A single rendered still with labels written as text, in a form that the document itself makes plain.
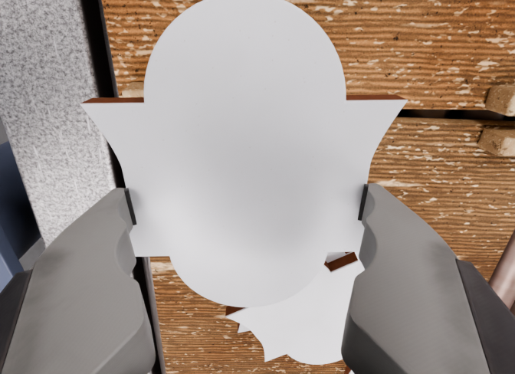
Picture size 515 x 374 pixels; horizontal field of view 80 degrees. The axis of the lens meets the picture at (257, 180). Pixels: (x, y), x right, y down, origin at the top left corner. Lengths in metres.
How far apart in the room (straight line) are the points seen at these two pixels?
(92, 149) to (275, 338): 0.23
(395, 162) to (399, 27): 0.10
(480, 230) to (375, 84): 0.18
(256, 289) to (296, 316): 0.13
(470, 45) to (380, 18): 0.07
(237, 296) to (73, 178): 0.21
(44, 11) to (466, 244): 0.41
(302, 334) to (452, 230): 0.17
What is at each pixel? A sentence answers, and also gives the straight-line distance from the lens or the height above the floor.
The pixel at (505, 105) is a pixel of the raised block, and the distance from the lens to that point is 0.29.
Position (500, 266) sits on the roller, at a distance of 0.46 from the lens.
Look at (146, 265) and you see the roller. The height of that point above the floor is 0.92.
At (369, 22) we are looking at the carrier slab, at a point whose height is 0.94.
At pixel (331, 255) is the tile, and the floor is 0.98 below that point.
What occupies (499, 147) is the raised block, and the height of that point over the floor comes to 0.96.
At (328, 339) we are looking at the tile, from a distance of 0.31.
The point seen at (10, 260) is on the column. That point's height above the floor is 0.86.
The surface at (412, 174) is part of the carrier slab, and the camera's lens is 0.30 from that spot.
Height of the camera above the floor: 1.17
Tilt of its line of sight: 64 degrees down
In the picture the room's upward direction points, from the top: 176 degrees clockwise
